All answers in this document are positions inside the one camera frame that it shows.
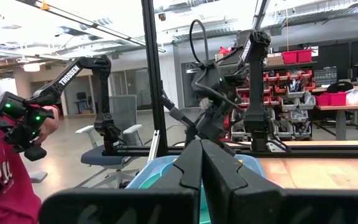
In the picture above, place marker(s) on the gray mesh office chair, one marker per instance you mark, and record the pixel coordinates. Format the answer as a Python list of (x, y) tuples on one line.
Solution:
[(126, 112)]

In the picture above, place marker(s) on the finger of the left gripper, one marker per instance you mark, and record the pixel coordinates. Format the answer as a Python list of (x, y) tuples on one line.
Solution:
[(190, 135)]

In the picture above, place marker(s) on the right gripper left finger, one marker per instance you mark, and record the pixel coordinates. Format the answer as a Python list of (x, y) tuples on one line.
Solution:
[(166, 199)]

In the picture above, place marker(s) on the wooden workbench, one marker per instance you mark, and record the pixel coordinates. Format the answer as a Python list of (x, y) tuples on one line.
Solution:
[(343, 107)]

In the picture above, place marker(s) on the silver frame bracket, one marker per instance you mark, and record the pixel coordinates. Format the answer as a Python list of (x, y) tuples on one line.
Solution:
[(154, 146)]

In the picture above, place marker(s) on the red storage bin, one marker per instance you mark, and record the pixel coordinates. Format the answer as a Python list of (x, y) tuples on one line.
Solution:
[(297, 56), (331, 99)]

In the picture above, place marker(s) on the blue bowl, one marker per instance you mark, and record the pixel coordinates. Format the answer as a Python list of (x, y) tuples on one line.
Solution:
[(204, 205)]

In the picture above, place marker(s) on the black rounded chair back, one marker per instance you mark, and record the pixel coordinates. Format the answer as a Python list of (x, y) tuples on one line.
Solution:
[(340, 87)]

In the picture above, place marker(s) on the black aluminium frame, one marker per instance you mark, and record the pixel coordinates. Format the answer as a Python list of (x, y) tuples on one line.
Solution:
[(154, 77)]

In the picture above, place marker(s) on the parts bin rack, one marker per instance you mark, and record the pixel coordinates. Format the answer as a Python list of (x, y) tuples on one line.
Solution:
[(297, 93)]

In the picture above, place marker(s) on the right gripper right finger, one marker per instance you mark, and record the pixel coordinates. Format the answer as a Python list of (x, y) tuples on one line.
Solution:
[(259, 202)]

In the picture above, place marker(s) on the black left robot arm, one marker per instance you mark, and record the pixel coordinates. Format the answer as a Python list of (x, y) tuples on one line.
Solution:
[(256, 93)]

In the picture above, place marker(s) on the blue plastic tray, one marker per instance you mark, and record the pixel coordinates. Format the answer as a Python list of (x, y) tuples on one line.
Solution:
[(141, 177)]

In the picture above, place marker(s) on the teal plate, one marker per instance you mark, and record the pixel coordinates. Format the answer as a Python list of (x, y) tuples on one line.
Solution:
[(152, 180)]

